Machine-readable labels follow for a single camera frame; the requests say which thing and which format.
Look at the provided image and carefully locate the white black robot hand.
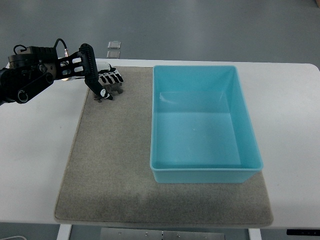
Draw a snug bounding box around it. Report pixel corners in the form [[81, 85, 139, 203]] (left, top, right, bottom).
[[98, 64, 124, 86]]

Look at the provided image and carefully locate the brown toy hippo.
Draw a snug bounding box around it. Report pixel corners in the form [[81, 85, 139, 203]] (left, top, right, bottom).
[[93, 82, 124, 103]]

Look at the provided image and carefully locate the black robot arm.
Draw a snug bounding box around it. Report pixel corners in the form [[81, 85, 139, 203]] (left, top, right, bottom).
[[0, 43, 107, 104]]

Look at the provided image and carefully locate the blue plastic box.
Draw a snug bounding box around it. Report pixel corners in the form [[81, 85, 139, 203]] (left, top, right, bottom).
[[150, 65, 264, 184]]

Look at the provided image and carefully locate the lower floor socket plate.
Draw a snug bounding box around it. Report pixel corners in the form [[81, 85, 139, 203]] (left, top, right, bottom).
[[106, 50, 121, 59]]

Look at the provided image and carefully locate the floor socket plate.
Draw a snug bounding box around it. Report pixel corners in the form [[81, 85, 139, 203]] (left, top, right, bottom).
[[106, 50, 121, 59], [107, 41, 121, 49]]

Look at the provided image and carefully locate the upper floor socket plate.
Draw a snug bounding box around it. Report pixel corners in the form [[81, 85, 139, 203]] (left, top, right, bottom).
[[107, 41, 121, 49]]

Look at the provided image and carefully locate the grey felt mat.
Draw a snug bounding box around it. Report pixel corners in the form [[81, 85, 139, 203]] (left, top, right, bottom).
[[54, 67, 273, 228]]

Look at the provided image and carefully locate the white table leg left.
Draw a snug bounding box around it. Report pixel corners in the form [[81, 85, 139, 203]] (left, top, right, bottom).
[[56, 224, 72, 240]]

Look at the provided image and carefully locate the white table leg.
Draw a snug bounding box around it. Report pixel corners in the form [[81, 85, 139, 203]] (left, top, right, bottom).
[[56, 224, 72, 240], [248, 228, 262, 240]]

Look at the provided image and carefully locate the white table leg right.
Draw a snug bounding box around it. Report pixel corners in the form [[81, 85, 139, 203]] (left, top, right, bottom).
[[248, 228, 262, 240]]

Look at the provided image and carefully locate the black table control panel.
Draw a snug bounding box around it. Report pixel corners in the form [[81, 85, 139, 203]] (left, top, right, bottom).
[[286, 229, 320, 237]]

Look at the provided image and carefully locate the metal table base plate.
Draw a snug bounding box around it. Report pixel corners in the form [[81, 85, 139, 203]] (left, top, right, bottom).
[[99, 228, 226, 240]]

